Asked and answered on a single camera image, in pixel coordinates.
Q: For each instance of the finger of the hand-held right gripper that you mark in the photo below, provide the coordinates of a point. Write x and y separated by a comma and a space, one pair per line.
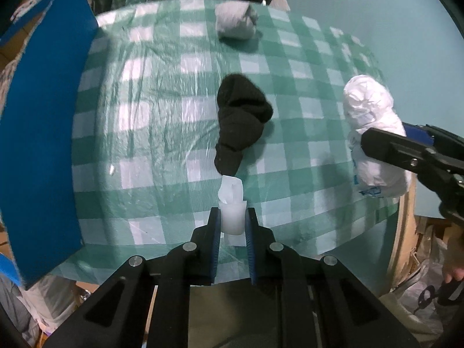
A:
391, 147
420, 134

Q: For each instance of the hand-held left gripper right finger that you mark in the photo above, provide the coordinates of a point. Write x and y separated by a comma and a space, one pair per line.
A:
251, 246

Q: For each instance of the blue-rimmed cardboard box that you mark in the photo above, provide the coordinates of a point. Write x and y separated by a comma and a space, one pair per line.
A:
43, 145

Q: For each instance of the black sock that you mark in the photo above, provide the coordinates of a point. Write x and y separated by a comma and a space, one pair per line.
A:
241, 119

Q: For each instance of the grey rolled sock ball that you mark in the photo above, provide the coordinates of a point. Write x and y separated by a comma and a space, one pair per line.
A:
235, 21

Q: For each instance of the person's olive trousers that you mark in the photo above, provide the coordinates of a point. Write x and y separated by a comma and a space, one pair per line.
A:
235, 315

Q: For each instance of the green checked tablecloth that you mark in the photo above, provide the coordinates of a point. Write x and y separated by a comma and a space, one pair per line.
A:
163, 98

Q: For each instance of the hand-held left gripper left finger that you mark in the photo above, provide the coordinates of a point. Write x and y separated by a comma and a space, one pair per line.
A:
215, 246

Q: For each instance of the white plastic bag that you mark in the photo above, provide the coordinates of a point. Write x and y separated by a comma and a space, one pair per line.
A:
369, 105

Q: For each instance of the person's right hand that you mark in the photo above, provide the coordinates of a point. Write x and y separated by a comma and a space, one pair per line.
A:
455, 272

